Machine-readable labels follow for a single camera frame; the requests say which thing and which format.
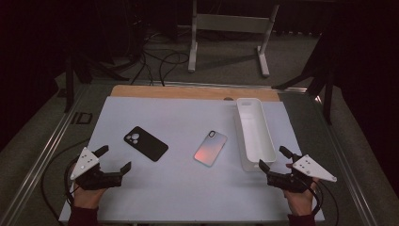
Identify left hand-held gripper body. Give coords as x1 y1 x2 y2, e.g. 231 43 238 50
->
69 146 124 191

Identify black phone case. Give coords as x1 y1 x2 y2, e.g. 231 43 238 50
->
123 125 169 163

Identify left hand-held gripper cable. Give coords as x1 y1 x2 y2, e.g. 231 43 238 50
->
40 137 92 222

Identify black floor cables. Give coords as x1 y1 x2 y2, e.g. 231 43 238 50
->
130 31 191 88

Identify white work board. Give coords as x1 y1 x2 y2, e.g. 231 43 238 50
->
58 95 326 224

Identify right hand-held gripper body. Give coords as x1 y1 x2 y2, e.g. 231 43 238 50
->
266 153 338 194

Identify white plastic bin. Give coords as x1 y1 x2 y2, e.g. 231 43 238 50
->
234 97 278 172

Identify aluminium floor rail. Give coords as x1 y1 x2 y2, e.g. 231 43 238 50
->
313 93 379 226
0 84 92 226

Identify right hand-held gripper cable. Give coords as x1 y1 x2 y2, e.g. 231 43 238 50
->
309 179 341 222

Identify black metal stand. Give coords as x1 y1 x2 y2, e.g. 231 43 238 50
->
63 46 130 114
271 31 336 126

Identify pink blue gradient phone case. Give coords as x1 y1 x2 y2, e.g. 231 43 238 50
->
193 130 229 168

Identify person's right hand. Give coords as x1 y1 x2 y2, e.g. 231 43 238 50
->
282 177 320 217

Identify person's left hand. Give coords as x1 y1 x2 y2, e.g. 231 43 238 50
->
72 184 108 210

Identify white desk frame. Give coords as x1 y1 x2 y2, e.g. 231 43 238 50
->
187 0 280 78

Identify hand-held gripper cable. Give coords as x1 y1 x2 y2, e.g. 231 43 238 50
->
40 137 92 222
309 179 341 222

